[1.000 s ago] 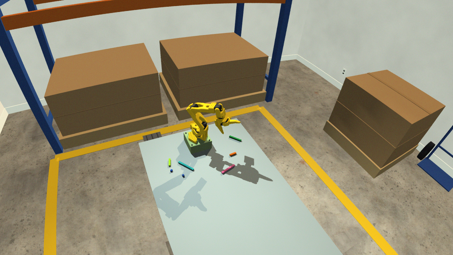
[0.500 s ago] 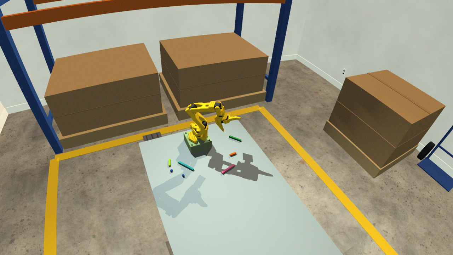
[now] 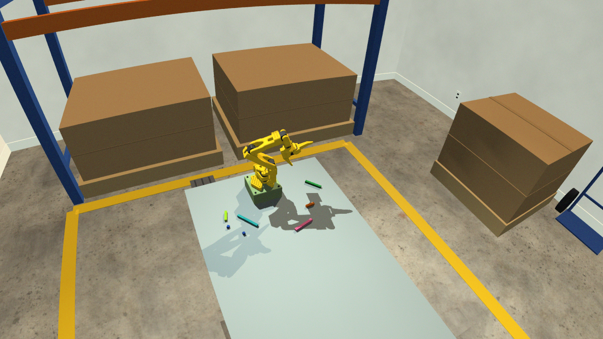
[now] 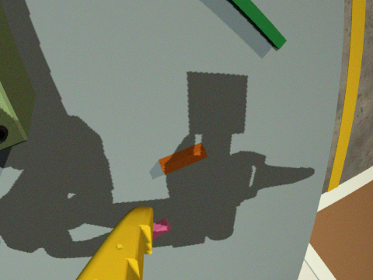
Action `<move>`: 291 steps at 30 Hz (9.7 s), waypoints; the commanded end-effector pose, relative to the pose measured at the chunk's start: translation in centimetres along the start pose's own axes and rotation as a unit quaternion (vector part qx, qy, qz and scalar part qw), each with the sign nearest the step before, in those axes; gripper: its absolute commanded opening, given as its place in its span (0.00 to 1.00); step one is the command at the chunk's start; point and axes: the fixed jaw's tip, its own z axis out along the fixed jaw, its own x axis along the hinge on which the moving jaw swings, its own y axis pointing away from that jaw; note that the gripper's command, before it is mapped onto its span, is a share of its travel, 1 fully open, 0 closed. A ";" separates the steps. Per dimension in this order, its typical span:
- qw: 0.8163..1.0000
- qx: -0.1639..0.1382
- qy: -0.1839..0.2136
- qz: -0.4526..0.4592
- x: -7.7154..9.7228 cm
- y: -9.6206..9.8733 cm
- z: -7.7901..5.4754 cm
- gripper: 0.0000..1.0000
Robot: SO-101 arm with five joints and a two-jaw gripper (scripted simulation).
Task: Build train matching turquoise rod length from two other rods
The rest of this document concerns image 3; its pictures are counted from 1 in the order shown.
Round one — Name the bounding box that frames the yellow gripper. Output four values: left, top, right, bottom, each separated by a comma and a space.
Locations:
280, 141, 313, 166

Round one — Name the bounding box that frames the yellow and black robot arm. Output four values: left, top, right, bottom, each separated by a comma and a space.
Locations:
243, 129, 292, 191

